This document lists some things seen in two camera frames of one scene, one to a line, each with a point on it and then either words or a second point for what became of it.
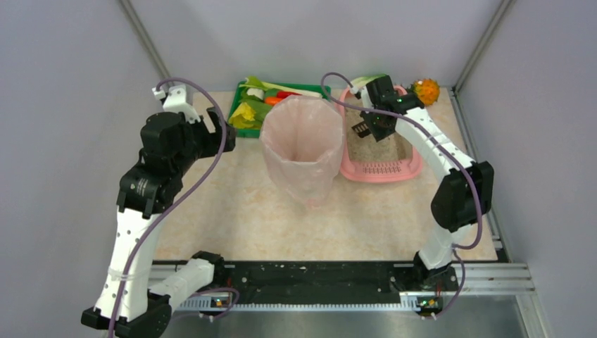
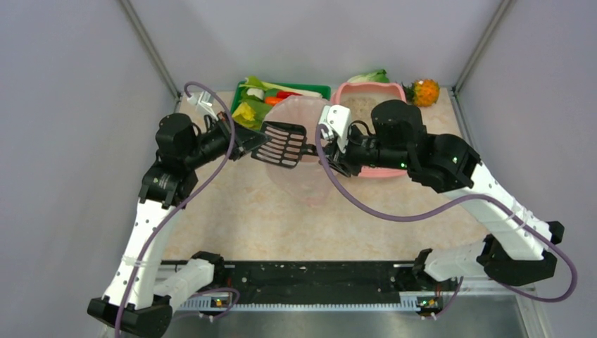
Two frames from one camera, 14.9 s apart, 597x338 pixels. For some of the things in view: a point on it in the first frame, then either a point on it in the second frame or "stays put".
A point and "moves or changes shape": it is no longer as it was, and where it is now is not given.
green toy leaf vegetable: (260, 106) stays put
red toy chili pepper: (284, 94) stays put
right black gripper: (373, 123) to (338, 155)
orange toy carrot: (272, 101) stays put
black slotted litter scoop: (362, 129) moves or changes shape
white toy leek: (252, 82) stays put
